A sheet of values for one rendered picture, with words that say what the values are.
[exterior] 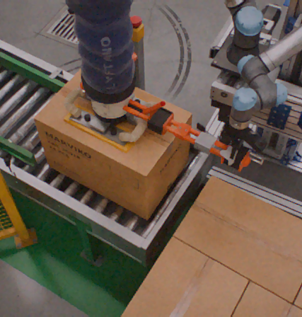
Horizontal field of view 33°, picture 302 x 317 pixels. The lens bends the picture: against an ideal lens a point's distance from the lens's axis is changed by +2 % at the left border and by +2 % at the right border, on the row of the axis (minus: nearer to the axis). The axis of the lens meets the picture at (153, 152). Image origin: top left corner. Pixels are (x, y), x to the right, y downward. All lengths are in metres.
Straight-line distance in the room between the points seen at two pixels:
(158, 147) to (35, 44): 2.11
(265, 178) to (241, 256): 0.75
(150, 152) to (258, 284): 0.76
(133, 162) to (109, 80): 0.38
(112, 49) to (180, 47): 2.13
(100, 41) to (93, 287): 1.53
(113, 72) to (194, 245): 0.93
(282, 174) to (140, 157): 1.16
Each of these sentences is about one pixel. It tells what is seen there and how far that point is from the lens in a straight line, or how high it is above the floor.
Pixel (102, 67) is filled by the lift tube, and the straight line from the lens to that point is 1.95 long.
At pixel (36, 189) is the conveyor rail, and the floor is 0.57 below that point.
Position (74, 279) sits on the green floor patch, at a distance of 2.98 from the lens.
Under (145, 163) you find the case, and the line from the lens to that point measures 2.16.
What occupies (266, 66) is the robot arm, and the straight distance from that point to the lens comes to 1.90.
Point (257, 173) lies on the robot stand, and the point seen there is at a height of 0.21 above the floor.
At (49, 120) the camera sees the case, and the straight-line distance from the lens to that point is 2.35.
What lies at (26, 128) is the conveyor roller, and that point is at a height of 0.54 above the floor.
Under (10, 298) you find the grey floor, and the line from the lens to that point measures 3.02.
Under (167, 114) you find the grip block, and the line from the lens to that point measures 2.14.
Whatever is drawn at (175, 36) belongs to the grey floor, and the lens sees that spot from 4.08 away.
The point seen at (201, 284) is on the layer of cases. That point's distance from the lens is 2.37.
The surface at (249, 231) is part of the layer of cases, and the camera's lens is 2.50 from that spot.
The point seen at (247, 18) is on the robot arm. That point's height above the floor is 1.26.
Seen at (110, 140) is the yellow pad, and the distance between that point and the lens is 2.22.
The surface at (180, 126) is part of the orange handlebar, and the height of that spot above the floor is 1.09.
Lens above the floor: 2.75
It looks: 55 degrees down
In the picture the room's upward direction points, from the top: 1 degrees counter-clockwise
